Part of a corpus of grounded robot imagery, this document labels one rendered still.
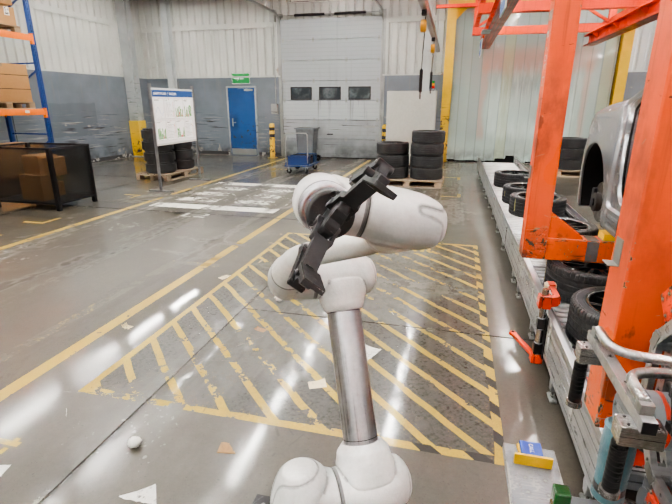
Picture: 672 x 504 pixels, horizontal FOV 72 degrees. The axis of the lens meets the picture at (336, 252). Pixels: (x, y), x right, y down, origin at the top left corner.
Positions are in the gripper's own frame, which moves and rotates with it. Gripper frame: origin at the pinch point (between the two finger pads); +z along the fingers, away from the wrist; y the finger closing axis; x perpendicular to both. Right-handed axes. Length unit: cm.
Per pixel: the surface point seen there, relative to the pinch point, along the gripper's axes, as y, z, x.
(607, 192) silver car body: -114, -246, -192
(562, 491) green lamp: 24, -41, -95
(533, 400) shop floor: 26, -167, -185
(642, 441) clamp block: 1, -26, -85
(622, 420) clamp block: 0, -29, -81
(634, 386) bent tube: -8, -32, -80
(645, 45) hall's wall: -747, -1082, -588
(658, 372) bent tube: -14, -36, -88
